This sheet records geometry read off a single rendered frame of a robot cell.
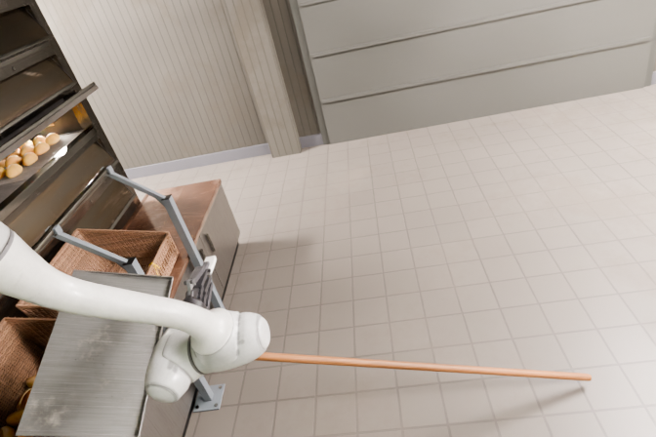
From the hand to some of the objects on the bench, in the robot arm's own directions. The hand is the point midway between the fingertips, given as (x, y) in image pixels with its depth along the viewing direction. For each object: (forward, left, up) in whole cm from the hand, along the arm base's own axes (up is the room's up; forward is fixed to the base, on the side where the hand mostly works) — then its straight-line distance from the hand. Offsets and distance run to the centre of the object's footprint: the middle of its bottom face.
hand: (208, 265), depth 129 cm
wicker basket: (0, +85, -60) cm, 103 cm away
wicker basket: (+61, +85, -60) cm, 120 cm away
